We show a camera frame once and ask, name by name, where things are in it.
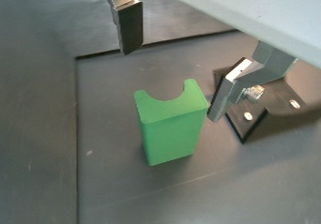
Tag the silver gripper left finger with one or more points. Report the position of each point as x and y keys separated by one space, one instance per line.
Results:
x=128 y=17

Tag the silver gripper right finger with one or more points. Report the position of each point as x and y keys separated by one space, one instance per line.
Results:
x=269 y=66

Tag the green arch block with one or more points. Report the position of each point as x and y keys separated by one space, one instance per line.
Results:
x=172 y=123

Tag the black curved fixture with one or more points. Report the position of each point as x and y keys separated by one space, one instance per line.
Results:
x=280 y=111

